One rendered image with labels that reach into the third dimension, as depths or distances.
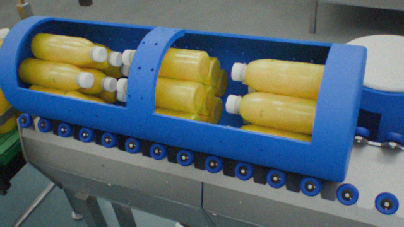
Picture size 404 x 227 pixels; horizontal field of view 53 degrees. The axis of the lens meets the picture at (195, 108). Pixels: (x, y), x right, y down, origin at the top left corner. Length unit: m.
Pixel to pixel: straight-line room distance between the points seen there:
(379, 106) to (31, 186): 1.98
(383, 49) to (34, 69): 0.95
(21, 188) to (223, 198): 1.74
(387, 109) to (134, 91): 0.63
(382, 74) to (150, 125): 0.60
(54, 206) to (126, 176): 1.29
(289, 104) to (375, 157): 0.31
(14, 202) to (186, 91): 1.77
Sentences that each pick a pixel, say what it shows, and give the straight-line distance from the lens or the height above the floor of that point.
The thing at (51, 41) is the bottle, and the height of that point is 1.19.
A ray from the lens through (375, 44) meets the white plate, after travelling 1.27.
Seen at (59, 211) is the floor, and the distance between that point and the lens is 2.35.
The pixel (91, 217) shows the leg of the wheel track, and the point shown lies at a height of 0.54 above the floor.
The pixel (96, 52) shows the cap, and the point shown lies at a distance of 1.06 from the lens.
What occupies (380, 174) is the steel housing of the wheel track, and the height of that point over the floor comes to 0.93.
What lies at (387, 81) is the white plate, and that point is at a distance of 1.12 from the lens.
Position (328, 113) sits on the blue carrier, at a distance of 0.77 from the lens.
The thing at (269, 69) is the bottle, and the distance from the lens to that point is 0.85.
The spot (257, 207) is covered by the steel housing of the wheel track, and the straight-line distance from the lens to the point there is 0.99.
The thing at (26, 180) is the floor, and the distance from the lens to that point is 2.62.
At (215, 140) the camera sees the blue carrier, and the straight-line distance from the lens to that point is 0.85.
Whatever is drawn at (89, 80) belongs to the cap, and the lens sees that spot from 1.08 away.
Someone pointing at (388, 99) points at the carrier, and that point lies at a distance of 1.11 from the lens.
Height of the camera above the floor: 1.65
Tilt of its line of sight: 37 degrees down
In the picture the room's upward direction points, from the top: 9 degrees counter-clockwise
